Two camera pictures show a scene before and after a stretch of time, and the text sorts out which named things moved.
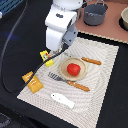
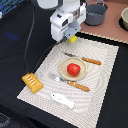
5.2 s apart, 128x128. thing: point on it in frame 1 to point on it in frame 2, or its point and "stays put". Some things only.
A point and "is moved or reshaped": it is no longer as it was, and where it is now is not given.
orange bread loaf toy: [34, 84] stays put
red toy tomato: [73, 69] stays put
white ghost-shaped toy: [62, 99] stays put
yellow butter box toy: [45, 56] is moved or reshaped
